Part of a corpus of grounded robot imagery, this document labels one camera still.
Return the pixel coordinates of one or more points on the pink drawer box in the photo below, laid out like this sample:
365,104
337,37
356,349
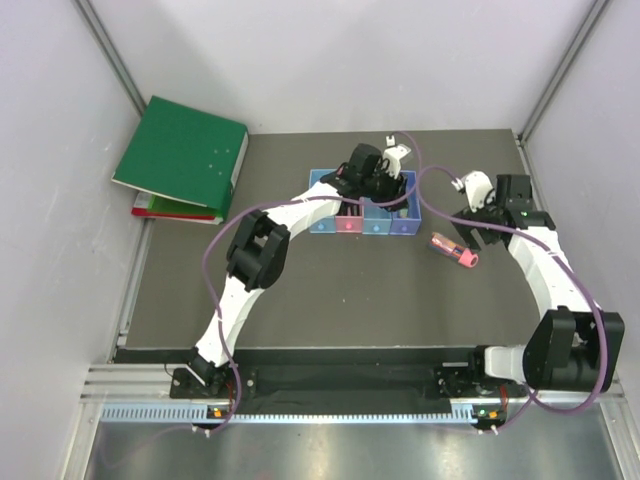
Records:
349,219

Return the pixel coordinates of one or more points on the red and green folder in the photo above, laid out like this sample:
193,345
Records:
147,205

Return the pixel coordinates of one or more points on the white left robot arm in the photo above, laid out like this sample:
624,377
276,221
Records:
257,254

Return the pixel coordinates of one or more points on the aluminium frame post left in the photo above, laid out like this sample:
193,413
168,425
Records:
108,48

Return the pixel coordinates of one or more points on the aluminium front rail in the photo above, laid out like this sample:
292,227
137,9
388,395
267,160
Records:
137,382

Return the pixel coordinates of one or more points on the purple drawer box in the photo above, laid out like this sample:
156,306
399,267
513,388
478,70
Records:
407,221

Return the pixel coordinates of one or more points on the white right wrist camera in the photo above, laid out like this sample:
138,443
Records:
478,189

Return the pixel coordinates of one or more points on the colourful tube pink cap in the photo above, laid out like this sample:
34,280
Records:
461,255

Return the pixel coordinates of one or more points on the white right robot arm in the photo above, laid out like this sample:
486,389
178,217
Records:
576,344

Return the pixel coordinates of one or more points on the aluminium frame post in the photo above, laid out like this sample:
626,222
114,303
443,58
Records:
584,31
108,48

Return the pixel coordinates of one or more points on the light blue drawer box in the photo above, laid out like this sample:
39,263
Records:
376,220
326,225

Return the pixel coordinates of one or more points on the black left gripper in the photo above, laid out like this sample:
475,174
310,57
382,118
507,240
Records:
395,186

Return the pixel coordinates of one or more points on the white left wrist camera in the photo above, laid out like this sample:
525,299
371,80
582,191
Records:
394,156

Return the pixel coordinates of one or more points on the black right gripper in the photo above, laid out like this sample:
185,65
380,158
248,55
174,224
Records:
471,241

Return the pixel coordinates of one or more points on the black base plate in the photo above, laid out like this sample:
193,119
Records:
334,386

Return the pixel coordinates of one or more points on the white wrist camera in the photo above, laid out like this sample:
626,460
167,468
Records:
394,156
478,189

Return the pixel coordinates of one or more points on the green ring binder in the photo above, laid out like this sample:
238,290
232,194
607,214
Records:
184,154

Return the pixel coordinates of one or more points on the aluminium frame post right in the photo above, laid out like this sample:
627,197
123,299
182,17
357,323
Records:
584,31

